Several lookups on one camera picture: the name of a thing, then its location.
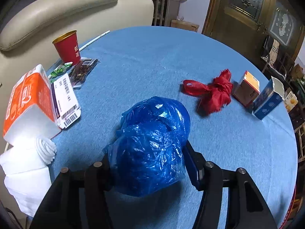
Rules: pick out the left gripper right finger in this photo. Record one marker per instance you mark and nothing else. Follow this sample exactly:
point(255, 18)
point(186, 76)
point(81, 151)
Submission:
point(246, 206)

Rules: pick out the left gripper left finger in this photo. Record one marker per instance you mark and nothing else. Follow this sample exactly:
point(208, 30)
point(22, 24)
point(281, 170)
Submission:
point(76, 195)

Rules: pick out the blue plastic bag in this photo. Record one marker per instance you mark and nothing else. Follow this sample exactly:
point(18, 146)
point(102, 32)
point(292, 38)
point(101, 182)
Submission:
point(146, 155)

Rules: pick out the blue white torn carton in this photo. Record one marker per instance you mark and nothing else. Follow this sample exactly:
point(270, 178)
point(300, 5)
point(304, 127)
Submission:
point(271, 96)

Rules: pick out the orange white small box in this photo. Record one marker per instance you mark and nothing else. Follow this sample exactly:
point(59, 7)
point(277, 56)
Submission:
point(247, 89)

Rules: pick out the white loose tissues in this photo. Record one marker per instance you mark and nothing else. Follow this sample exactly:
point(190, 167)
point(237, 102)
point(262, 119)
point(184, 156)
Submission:
point(27, 176)

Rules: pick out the blue tablecloth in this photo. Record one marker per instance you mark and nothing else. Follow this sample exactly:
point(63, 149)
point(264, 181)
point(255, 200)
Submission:
point(138, 63)

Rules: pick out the orange white tissue pack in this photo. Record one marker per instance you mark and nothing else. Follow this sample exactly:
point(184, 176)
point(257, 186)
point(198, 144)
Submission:
point(30, 113)

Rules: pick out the white barcode medicine box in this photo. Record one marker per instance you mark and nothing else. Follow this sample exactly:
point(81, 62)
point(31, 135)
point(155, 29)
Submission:
point(67, 108)

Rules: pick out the yellow printed carton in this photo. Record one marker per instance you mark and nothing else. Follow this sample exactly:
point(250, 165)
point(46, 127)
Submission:
point(290, 101)

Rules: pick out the red crumpled plastic bag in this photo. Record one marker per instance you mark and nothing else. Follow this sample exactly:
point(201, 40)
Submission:
point(213, 96)

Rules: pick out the dark snack packet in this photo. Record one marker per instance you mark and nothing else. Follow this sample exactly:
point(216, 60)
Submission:
point(80, 72)

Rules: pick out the green candy wrapper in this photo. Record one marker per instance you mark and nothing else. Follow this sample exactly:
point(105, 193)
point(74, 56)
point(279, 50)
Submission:
point(60, 70)

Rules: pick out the white long stick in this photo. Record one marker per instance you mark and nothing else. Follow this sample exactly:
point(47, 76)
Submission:
point(93, 40)

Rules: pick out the red paper cup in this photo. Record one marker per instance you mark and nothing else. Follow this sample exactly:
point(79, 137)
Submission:
point(67, 47)

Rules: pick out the beige leather sofa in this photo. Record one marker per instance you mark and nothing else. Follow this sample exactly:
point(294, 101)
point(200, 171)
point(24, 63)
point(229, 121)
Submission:
point(26, 40)

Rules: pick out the cardboard box on floor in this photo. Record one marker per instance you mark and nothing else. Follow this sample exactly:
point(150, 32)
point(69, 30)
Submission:
point(184, 25)

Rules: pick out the brown wooden glass door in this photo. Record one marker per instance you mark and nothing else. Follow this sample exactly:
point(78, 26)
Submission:
point(244, 25)

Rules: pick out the wooden slatted cabinet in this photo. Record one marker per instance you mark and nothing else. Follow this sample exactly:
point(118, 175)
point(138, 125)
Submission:
point(165, 11)

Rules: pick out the metal frame chair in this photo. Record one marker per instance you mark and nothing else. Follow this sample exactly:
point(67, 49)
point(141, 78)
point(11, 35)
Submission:
point(277, 61)

